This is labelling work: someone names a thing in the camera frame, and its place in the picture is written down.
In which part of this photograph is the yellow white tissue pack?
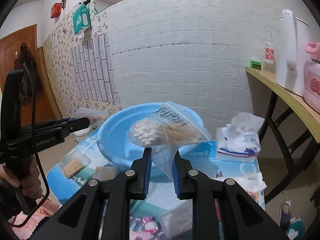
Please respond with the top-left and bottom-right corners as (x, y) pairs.
(93, 166), (118, 182)

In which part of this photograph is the clear box of toothpicks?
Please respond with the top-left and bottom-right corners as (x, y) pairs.
(58, 150), (91, 179)

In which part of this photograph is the white paper wrapper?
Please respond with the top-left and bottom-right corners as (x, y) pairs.
(233, 172), (267, 193)

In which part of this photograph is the bag of cotton swabs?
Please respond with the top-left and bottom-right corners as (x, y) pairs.
(127, 101), (212, 180)

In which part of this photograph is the clear box of floss picks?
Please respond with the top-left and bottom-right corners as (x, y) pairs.
(159, 202), (193, 239)

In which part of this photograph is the Hello Kitty figurine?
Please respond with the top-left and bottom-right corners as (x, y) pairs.
(142, 216), (159, 234)

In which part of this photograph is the person's left hand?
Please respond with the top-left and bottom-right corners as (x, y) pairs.
(1, 156), (43, 199)

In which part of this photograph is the white rice cooker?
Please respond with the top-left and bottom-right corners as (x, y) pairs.
(73, 127), (91, 143)

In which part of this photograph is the grey slipper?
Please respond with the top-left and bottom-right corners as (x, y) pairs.
(278, 202), (292, 231)

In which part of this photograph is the soft tissue pack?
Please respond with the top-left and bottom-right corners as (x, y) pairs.
(215, 112), (265, 163)

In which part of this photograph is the green trash bin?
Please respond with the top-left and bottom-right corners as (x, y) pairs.
(286, 217), (305, 240)

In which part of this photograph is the brown wooden door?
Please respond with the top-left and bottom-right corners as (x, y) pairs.
(0, 24), (57, 128)

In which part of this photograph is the yellow side table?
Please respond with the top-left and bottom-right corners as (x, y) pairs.
(245, 67), (319, 204)

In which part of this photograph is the small green box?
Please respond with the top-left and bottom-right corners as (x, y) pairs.
(250, 60), (261, 70)

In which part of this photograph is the pink cute water bottle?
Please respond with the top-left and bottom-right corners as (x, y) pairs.
(303, 42), (320, 113)

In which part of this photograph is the clear bottle red label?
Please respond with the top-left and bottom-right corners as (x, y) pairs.
(263, 31), (276, 73)

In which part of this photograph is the white electric kettle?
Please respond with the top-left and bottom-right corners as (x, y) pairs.
(276, 9), (311, 96)

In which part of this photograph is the black power cable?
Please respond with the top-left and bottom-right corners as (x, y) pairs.
(7, 62), (50, 228)

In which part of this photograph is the green wall tissue holder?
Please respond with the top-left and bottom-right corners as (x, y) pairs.
(72, 4), (91, 35)

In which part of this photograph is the red wall box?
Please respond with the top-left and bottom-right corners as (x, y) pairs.
(50, 2), (62, 18)

